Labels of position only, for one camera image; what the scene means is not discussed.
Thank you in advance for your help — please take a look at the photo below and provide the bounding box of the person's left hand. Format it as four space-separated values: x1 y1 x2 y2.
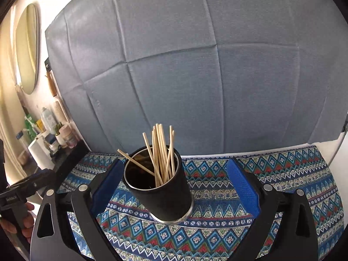
1 202 34 243

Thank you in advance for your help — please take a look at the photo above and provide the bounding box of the paper towel roll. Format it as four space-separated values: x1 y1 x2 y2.
28 139 54 170

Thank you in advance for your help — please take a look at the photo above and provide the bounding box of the green spray bottle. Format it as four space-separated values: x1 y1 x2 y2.
24 115 38 141

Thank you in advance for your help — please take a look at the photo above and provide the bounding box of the small potted succulent plant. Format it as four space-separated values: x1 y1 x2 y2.
55 123 67 149

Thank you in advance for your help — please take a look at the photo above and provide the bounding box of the patterned blue tablecloth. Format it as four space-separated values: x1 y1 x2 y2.
55 145 345 261

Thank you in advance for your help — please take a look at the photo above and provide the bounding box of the pink lidded jar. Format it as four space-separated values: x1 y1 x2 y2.
59 125 78 149

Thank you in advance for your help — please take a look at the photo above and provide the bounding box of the chopstick in cup leaning left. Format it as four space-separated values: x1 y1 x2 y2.
117 149 155 176

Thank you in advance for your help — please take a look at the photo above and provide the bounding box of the black cylindrical utensil cup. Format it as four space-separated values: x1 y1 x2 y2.
122 145 194 226

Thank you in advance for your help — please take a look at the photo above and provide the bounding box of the upright chopstick in cup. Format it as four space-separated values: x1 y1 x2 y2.
142 124 174 187

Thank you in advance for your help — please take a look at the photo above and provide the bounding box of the grey-blue fabric backdrop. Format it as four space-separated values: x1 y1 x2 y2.
45 0 347 155

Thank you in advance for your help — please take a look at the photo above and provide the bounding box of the oval wall mirror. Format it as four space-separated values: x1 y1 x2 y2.
15 3 40 95

